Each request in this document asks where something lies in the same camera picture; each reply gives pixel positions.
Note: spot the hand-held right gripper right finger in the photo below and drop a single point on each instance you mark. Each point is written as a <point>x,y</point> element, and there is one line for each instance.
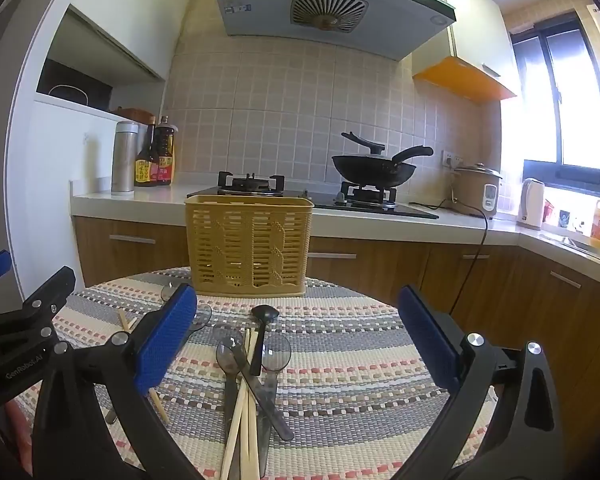
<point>430,342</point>

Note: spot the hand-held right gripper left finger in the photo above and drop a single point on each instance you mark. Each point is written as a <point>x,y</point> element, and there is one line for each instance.
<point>164,342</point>

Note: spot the black plastic spoon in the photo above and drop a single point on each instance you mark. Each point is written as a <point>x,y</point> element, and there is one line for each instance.
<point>264,312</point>

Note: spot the yellow plastic utensil basket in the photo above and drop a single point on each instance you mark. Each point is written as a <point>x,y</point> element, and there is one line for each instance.
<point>250,240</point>

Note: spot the striped woven table mat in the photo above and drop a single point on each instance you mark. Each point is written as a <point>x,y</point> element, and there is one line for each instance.
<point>345,360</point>

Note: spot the steel thermos bottle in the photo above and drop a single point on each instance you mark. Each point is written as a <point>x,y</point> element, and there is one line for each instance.
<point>124,160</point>

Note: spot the dark sauce bottle yellow label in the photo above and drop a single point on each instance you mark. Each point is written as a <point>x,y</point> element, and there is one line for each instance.
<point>145,167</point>

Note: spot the beige rice cooker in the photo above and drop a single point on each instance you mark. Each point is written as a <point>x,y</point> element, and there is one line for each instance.
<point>472,192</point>

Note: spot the white electric kettle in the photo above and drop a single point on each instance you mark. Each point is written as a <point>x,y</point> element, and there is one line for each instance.
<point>531,205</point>

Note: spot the dark sauce bottle red label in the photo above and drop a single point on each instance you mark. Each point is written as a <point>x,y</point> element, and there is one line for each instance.
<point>165,160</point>

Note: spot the black gas cooktop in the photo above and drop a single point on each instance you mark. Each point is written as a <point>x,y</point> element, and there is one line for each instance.
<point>320,201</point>

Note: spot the black wok pan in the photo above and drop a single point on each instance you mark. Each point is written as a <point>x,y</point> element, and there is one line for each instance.
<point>370,167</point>

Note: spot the brown wicker basket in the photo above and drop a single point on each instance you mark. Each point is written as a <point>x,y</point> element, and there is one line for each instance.
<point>132,114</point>

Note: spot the black box appliance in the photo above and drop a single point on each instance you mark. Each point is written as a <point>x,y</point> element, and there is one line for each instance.
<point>60,77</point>

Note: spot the dark framed window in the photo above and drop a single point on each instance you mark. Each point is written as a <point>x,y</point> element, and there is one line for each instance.
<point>560,100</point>

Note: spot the glass range hood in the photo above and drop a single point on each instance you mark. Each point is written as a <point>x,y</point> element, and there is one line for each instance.
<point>300,5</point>

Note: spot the white wall outlet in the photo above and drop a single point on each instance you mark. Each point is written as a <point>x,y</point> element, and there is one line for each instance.
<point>450,159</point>

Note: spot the wall cabinet with orange underside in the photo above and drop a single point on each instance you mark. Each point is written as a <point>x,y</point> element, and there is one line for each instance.
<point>472,35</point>

